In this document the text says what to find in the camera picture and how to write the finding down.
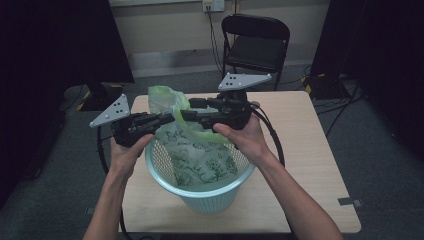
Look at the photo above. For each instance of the person's left hand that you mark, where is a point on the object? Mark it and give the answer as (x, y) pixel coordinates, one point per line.
(126, 156)

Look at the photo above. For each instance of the dark curtain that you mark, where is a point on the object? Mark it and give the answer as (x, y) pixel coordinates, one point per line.
(50, 50)
(383, 50)

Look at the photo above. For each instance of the grey floor tape piece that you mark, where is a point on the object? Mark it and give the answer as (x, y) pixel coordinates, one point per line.
(350, 201)
(89, 210)

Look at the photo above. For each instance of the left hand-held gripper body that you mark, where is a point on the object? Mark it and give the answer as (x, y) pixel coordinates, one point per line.
(125, 131)

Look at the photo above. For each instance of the black folding chair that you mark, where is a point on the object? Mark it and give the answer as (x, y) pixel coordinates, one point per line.
(255, 50)

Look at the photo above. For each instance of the person's right hand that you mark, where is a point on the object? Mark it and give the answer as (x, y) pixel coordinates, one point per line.
(248, 143)

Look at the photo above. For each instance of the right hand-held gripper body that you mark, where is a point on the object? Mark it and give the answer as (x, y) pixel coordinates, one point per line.
(233, 110)

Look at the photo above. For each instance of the black stand base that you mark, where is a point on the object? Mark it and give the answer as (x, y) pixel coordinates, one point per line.
(325, 87)
(100, 96)

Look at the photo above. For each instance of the white wall socket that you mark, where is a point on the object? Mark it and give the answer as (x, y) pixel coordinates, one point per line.
(213, 5)

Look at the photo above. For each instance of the pale green plastic trash basket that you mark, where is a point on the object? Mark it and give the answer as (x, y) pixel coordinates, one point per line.
(206, 201)

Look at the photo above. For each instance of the green butterfly print trash bag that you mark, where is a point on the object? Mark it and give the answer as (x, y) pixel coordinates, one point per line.
(171, 100)

